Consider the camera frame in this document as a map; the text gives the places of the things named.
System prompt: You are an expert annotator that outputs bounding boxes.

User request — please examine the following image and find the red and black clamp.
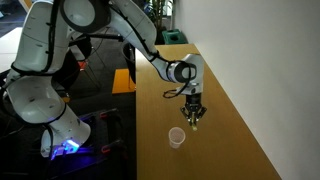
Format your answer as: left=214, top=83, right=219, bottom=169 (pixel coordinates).
left=100, top=139, right=125, bottom=155

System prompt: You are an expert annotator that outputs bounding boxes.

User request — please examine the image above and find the orange door frame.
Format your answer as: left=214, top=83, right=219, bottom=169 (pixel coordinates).
left=18, top=0, right=34, bottom=11

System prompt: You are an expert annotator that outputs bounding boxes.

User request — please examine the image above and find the black chair with orange legs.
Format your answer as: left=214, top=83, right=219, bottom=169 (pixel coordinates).
left=53, top=38, right=103, bottom=92

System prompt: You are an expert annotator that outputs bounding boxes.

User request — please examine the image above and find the green potted plant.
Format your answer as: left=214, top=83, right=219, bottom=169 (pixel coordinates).
left=144, top=0, right=175, bottom=33

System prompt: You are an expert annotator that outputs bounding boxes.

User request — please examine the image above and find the yellow marker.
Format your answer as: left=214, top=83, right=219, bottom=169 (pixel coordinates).
left=191, top=112, right=199, bottom=131

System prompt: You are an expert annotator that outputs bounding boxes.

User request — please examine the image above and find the black boom stand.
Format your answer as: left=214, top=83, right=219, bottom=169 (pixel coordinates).
left=68, top=32, right=125, bottom=44

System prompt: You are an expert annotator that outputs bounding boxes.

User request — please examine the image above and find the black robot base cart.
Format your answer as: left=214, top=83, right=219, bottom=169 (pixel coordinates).
left=0, top=108, right=137, bottom=180

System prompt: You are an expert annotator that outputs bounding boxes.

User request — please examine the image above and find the green bin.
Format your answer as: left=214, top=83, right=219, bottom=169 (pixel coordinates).
left=161, top=28, right=188, bottom=45

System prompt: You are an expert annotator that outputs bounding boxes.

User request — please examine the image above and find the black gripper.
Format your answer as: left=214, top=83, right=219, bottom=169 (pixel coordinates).
left=180, top=93, right=208, bottom=127

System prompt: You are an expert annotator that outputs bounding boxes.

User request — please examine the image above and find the orange box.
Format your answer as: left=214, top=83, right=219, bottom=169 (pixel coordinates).
left=111, top=68, right=137, bottom=95

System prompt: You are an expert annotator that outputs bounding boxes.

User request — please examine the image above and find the clear plastic cup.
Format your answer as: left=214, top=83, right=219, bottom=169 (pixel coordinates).
left=167, top=126, right=187, bottom=150

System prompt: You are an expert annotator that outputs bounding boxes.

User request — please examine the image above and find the white table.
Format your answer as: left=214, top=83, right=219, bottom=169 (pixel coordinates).
left=0, top=27, right=25, bottom=73

